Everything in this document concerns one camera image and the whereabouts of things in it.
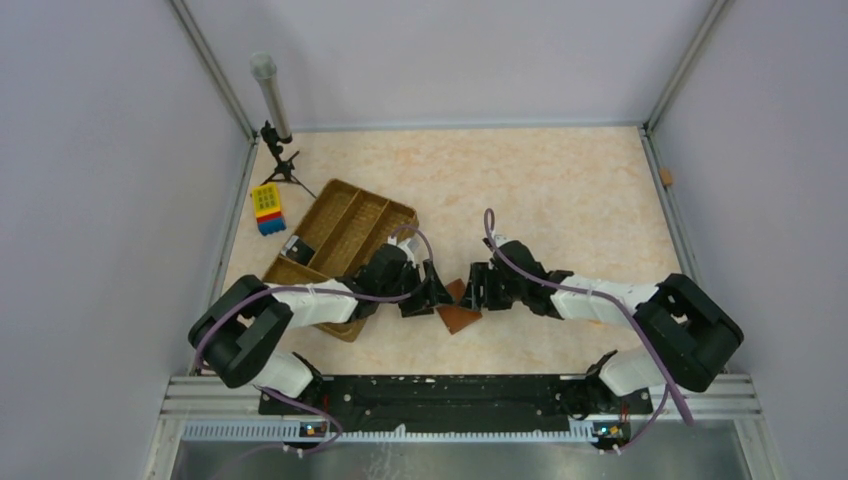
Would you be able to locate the woven straw divided tray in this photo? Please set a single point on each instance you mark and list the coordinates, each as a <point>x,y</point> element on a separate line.
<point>345,225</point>

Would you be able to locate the colourful toy brick block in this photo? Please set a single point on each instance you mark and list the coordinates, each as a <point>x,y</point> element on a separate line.
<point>267,208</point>

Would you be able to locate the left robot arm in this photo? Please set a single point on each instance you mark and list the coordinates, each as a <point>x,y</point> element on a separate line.
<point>237,336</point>

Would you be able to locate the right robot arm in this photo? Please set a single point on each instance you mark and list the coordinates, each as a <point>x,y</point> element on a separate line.
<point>686,338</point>

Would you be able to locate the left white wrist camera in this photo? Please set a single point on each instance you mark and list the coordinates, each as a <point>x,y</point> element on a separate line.
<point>408,245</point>

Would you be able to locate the small tan wall block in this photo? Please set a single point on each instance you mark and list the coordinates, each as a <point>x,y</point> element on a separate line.
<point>666,177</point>

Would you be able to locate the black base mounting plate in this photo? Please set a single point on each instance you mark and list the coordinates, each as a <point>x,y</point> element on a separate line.
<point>469,403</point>

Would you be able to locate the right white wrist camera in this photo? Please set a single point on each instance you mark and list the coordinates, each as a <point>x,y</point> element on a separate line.
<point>497,241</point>

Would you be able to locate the stack of credit cards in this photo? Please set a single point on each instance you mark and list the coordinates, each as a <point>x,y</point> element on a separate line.
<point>297,250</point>

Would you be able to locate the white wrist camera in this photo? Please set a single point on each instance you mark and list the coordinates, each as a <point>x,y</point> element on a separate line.
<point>408,245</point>
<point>497,241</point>

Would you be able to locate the grey tube on tripod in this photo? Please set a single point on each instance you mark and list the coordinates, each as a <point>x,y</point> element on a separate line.
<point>276,132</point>

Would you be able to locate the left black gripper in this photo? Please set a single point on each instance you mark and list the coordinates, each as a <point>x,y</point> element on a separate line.
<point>434,294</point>

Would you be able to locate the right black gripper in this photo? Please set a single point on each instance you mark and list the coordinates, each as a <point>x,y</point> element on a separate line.
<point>481,275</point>

